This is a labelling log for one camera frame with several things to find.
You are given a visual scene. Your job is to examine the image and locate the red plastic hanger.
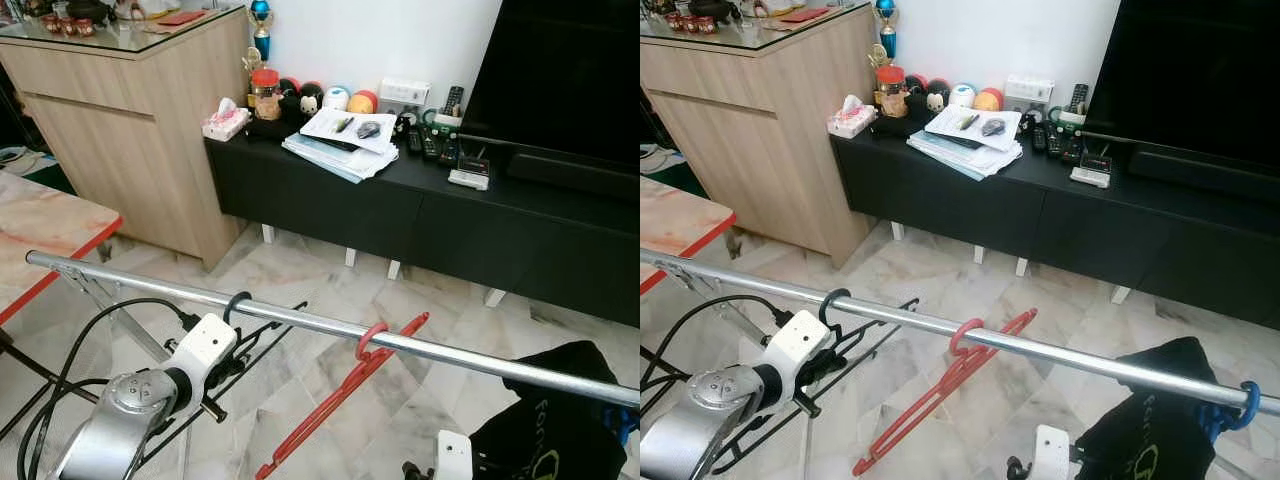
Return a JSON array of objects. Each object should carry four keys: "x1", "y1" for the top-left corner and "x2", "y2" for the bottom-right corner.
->
[
  {"x1": 255, "y1": 312, "x2": 431, "y2": 480},
  {"x1": 852, "y1": 308, "x2": 1038, "y2": 477}
]

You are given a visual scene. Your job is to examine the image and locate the green remote holder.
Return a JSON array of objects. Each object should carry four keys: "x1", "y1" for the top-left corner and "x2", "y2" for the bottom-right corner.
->
[
  {"x1": 420, "y1": 105, "x2": 463, "y2": 136},
  {"x1": 1047, "y1": 103, "x2": 1089, "y2": 133}
]

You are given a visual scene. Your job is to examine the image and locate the light wooden cabinet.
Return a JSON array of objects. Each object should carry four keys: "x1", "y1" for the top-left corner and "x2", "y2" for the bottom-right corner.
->
[
  {"x1": 640, "y1": 5, "x2": 881, "y2": 269},
  {"x1": 0, "y1": 5, "x2": 251, "y2": 273}
]

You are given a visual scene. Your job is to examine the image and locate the black soundbar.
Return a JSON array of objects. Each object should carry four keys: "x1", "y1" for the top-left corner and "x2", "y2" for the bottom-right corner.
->
[
  {"x1": 1128, "y1": 148, "x2": 1280, "y2": 201},
  {"x1": 505, "y1": 150, "x2": 641, "y2": 201}
]

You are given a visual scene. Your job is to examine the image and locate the pink white tissue box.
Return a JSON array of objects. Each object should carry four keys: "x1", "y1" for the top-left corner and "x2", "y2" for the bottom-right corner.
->
[
  {"x1": 827, "y1": 95, "x2": 878, "y2": 139},
  {"x1": 202, "y1": 98, "x2": 251, "y2": 141}
]

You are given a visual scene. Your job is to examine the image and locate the black round plush toys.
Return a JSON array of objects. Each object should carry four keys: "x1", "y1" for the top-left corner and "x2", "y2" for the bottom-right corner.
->
[
  {"x1": 905, "y1": 75, "x2": 951, "y2": 119},
  {"x1": 278, "y1": 78, "x2": 324, "y2": 123}
]

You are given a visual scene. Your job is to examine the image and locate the black television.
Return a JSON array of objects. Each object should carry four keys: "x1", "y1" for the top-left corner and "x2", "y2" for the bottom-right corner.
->
[
  {"x1": 1085, "y1": 0, "x2": 1280, "y2": 166},
  {"x1": 460, "y1": 0, "x2": 641, "y2": 166}
]

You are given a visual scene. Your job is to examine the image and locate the blue trophy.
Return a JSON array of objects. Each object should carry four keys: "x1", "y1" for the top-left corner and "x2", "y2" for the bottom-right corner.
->
[
  {"x1": 248, "y1": 0, "x2": 274, "y2": 63},
  {"x1": 873, "y1": 0, "x2": 899, "y2": 59}
]

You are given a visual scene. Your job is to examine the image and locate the red lid jar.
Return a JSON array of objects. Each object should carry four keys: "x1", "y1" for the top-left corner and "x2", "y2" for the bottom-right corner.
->
[
  {"x1": 250, "y1": 68, "x2": 281, "y2": 121},
  {"x1": 875, "y1": 65, "x2": 908, "y2": 118}
]

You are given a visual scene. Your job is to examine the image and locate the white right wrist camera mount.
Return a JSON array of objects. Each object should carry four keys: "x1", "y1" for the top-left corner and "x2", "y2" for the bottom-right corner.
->
[
  {"x1": 1030, "y1": 425, "x2": 1071, "y2": 480},
  {"x1": 437, "y1": 430, "x2": 474, "y2": 480}
]

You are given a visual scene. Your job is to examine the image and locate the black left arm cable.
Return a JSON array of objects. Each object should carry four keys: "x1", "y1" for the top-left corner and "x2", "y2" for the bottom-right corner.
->
[
  {"x1": 0, "y1": 297, "x2": 201, "y2": 480},
  {"x1": 640, "y1": 295, "x2": 796, "y2": 421}
]

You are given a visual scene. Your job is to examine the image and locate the small white black device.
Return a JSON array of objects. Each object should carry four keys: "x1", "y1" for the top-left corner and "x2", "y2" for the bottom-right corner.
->
[
  {"x1": 447, "y1": 155, "x2": 491, "y2": 191},
  {"x1": 1070, "y1": 152, "x2": 1114, "y2": 189}
]

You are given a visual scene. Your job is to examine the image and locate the silver metal clothes rack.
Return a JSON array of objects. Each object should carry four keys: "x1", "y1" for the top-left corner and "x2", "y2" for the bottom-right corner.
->
[
  {"x1": 640, "y1": 248, "x2": 1280, "y2": 416},
  {"x1": 25, "y1": 250, "x2": 641, "y2": 409}
]

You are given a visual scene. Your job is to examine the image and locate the stack of papers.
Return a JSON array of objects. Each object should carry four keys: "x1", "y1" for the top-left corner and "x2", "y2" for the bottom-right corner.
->
[
  {"x1": 282, "y1": 107, "x2": 399, "y2": 184},
  {"x1": 907, "y1": 105, "x2": 1024, "y2": 181}
]

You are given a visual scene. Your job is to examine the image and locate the white wall socket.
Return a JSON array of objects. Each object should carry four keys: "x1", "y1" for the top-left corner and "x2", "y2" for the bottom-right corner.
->
[
  {"x1": 1003, "y1": 75, "x2": 1056, "y2": 106},
  {"x1": 378, "y1": 78, "x2": 431, "y2": 109}
]

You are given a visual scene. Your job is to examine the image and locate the black logo T-shirt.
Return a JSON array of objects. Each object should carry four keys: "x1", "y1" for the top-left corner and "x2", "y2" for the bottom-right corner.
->
[
  {"x1": 470, "y1": 340, "x2": 629, "y2": 480},
  {"x1": 1075, "y1": 337, "x2": 1226, "y2": 480}
]

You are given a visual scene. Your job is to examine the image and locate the blue plastic hanger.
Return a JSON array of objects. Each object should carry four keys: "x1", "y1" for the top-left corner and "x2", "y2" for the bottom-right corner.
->
[
  {"x1": 1200, "y1": 380, "x2": 1263, "y2": 446},
  {"x1": 603, "y1": 405, "x2": 641, "y2": 446}
]

